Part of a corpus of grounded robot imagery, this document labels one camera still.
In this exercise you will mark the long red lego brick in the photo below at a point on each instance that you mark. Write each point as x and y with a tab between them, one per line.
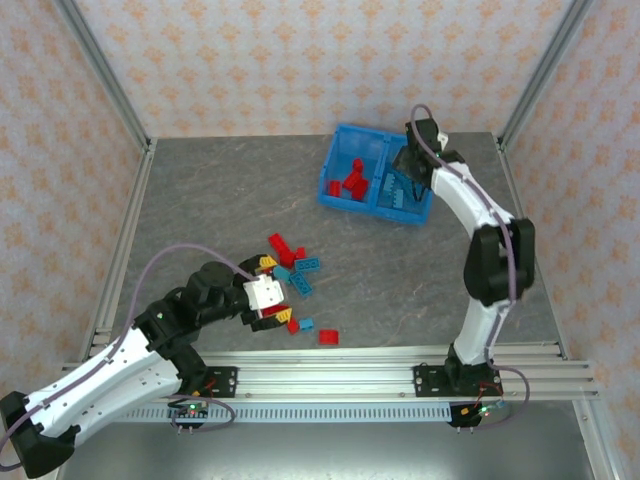
281	248

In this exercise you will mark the small blue lego brick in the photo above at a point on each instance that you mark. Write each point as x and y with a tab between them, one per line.
306	325

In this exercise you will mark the small red lego brick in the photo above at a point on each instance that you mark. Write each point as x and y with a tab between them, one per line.
292	327
300	253
334	188

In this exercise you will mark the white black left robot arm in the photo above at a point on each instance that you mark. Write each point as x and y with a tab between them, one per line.
100	381

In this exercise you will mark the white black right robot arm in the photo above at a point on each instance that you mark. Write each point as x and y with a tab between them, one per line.
480	325

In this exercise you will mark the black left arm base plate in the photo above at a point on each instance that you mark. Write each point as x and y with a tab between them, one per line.
222	382

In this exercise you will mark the aluminium cross rail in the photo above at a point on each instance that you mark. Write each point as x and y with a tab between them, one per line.
320	372

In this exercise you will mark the aluminium side rail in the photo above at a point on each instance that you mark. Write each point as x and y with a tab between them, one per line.
122	250
535	280

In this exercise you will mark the aluminium corner post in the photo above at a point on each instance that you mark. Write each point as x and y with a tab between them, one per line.
545	70
102	75

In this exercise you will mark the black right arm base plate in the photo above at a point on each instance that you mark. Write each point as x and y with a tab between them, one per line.
430	382

